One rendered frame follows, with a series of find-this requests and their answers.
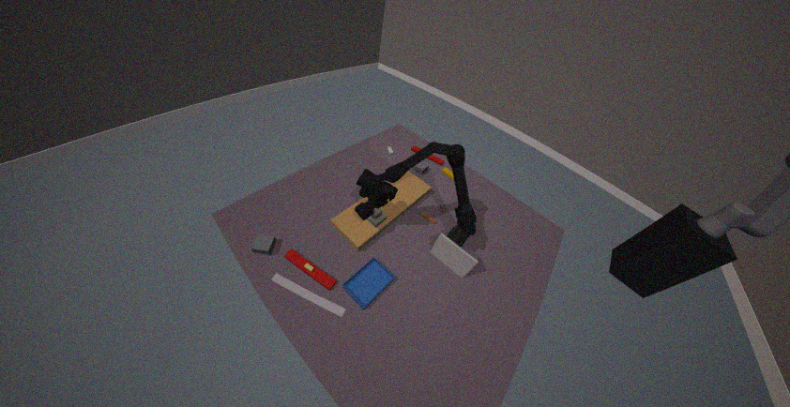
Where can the blue rectangular tray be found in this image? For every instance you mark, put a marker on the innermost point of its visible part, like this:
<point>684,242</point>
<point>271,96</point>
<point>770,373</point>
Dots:
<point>368,282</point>

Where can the red flat bar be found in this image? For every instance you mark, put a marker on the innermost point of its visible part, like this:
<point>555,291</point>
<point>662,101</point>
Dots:
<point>431,157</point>
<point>310,269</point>

